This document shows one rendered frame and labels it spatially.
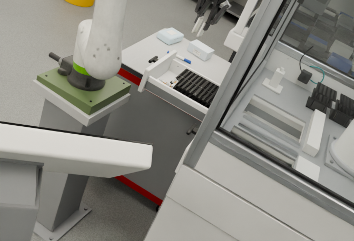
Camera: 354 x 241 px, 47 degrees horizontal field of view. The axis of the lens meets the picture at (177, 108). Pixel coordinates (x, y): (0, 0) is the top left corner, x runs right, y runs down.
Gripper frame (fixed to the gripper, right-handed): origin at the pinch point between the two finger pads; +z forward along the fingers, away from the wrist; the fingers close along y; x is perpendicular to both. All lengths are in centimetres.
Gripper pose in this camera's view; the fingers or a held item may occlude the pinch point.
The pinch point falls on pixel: (200, 27)
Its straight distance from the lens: 156.3
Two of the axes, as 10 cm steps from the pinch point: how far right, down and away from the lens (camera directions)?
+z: -4.1, 7.2, 5.6
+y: -7.2, -6.3, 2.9
